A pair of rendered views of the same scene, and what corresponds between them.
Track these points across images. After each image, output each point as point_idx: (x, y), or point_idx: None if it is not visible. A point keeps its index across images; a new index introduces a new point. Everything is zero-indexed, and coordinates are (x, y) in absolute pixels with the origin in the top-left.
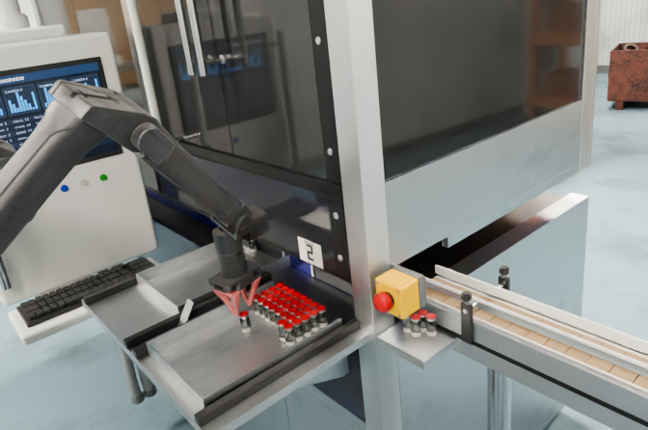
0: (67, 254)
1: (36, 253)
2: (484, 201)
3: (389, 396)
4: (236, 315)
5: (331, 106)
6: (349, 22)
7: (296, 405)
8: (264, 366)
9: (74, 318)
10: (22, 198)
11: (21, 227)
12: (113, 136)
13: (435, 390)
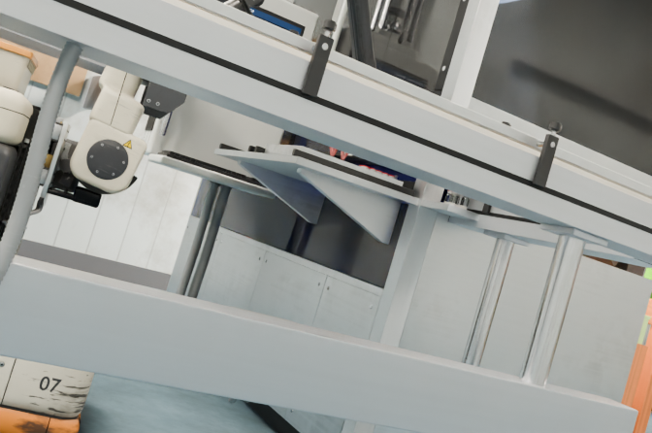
0: (206, 145)
1: (189, 129)
2: None
3: (411, 262)
4: (333, 155)
5: (456, 38)
6: None
7: (326, 308)
8: (342, 163)
9: (198, 168)
10: None
11: None
12: None
13: (447, 304)
